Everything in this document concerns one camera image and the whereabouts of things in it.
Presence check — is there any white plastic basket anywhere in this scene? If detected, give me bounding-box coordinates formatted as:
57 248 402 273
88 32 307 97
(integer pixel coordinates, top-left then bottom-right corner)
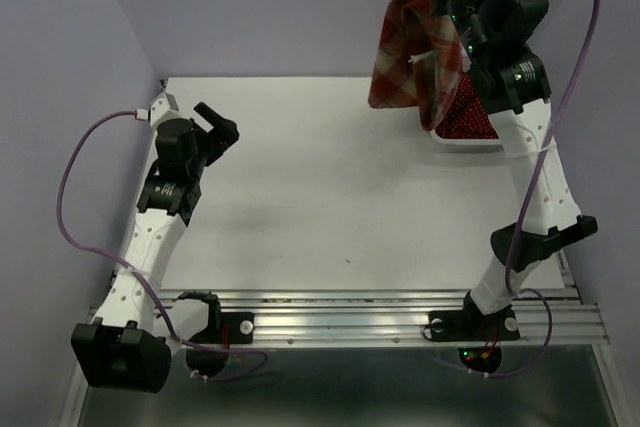
430 131 502 154

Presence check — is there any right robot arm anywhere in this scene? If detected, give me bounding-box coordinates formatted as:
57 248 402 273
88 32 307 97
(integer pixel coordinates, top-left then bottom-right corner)
433 0 597 339

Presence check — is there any aluminium mounting rail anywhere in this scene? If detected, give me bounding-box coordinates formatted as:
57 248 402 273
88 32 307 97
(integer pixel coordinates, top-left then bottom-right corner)
218 288 609 349

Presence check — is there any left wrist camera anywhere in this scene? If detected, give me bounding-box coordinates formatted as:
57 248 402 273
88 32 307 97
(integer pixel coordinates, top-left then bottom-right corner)
134 92 181 130

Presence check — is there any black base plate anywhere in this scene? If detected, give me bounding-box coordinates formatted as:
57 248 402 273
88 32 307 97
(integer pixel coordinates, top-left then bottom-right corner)
423 308 520 345
189 311 255 346

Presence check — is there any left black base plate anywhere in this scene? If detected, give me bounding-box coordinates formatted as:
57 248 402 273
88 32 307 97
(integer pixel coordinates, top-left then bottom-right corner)
189 311 255 346

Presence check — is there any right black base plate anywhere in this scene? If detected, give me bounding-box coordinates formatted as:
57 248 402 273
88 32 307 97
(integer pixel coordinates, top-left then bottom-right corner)
423 308 520 345

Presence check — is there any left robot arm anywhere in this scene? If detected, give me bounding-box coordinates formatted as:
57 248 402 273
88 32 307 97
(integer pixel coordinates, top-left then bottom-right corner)
71 100 239 393

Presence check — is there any red plaid skirt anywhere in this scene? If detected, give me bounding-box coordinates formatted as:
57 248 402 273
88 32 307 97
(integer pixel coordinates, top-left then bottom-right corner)
368 0 466 131

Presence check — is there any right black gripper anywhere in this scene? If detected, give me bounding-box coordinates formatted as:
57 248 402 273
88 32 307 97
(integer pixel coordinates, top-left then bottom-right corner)
427 0 492 63

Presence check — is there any red polka dot skirt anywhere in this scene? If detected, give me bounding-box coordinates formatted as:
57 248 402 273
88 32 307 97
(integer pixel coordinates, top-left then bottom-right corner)
435 73 498 140

